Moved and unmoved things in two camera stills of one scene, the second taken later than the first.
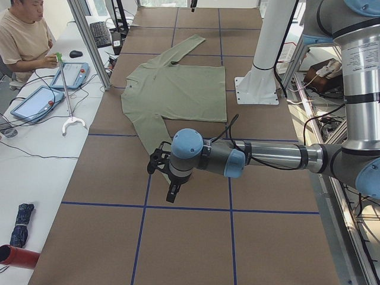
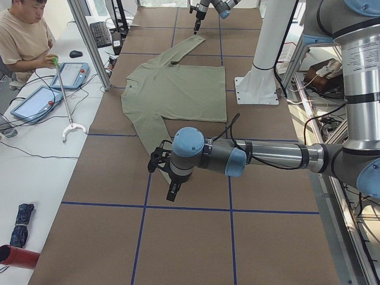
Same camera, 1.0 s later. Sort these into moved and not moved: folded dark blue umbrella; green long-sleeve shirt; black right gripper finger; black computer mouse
Moved: black right gripper finger
Not moved: black computer mouse; folded dark blue umbrella; green long-sleeve shirt
